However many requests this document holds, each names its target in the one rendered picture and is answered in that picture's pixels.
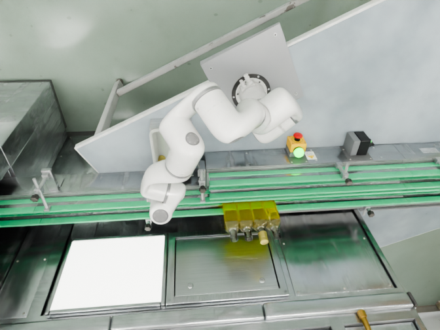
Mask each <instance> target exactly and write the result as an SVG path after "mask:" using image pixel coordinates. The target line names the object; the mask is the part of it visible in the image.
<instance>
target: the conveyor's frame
mask: <svg viewBox="0 0 440 330"><path fill-rule="evenodd" d="M368 153H369V154H370V156H371V157H372V159H373V160H362V161H349V160H348V159H347V157H346V155H345V154H344V153H343V151H342V149H341V148H340V146H337V147H307V148H306V151H305V155H306V158H307V160H308V162H309V163H306V164H290V162H289V160H288V157H287V155H286V153H285V150H284V149H261V150H246V151H216V152H205V153H204V155H205V162H206V186H205V188H207V189H208V188H209V187H207V172H224V173H225V172H229V171H243V170H250V171H251V170H269V169H284V168H311V167H325V166H327V167H328V166H335V165H333V163H335V162H342V164H343V166H345V165H346V163H349V164H350V165H349V166H352V165H366V164H393V163H407V162H433V161H434V160H432V158H435V157H440V142H429V143H398V144H381V145H374V146H371V147H369V149H368ZM198 169H199V168H198ZM198 169H194V175H193V176H190V178H189V179H188V180H186V181H184V182H182V183H183V184H184V185H185V187H186V190H189V189H199V188H200V186H199V182H198V180H199V177H198ZM144 173H145V171H141V172H114V173H100V174H72V175H55V177H56V179H57V178H64V181H63V183H62V186H61V187H59V189H58V190H52V191H50V190H49V189H48V187H47V185H46V182H45V184H44V186H43V189H44V192H43V196H44V197H49V196H57V197H58V196H75V195H88V194H93V195H94V194H102V195H103V194H113V193H138V192H140V186H141V182H142V179H143V176H144ZM33 178H35V179H36V180H37V182H38V185H39V184H40V182H41V181H42V179H43V178H42V176H30V177H3V178H2V180H1V181H0V199H11V198H31V196H32V195H33V194H35V192H34V189H35V184H34V182H33V180H32V179H33Z"/></svg>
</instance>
